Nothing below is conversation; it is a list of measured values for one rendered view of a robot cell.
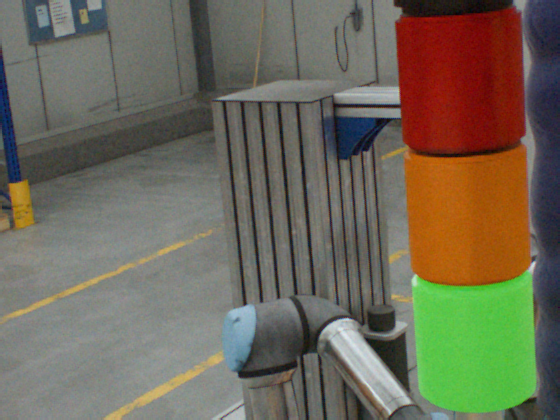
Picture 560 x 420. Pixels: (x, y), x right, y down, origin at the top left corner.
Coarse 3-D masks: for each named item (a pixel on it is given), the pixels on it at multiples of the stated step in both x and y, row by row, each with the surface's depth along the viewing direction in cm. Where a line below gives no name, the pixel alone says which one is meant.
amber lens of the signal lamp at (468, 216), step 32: (416, 160) 46; (448, 160) 45; (480, 160) 45; (512, 160) 45; (416, 192) 46; (448, 192) 45; (480, 192) 45; (512, 192) 46; (416, 224) 47; (448, 224) 46; (480, 224) 45; (512, 224) 46; (416, 256) 47; (448, 256) 46; (480, 256) 46; (512, 256) 46
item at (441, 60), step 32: (416, 32) 44; (448, 32) 44; (480, 32) 44; (512, 32) 44; (416, 64) 45; (448, 64) 44; (480, 64) 44; (512, 64) 45; (416, 96) 45; (448, 96) 44; (480, 96) 44; (512, 96) 45; (416, 128) 45; (448, 128) 45; (480, 128) 44; (512, 128) 45
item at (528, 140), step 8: (520, 0) 508; (520, 8) 509; (528, 56) 512; (528, 64) 513; (528, 72) 514; (528, 120) 520; (528, 128) 521; (528, 136) 522; (528, 144) 523; (528, 152) 524; (528, 160) 525; (528, 168) 526; (528, 176) 527; (528, 184) 528
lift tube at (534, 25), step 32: (544, 0) 159; (544, 32) 160; (544, 64) 162; (544, 96) 162; (544, 128) 165; (544, 160) 166; (544, 192) 166; (544, 224) 168; (544, 256) 171; (544, 288) 170; (544, 320) 175; (544, 352) 173; (544, 384) 177
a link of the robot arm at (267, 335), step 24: (240, 312) 215; (264, 312) 216; (288, 312) 216; (240, 336) 212; (264, 336) 213; (288, 336) 215; (240, 360) 213; (264, 360) 213; (288, 360) 215; (264, 384) 215; (288, 384) 217; (264, 408) 215; (288, 408) 216
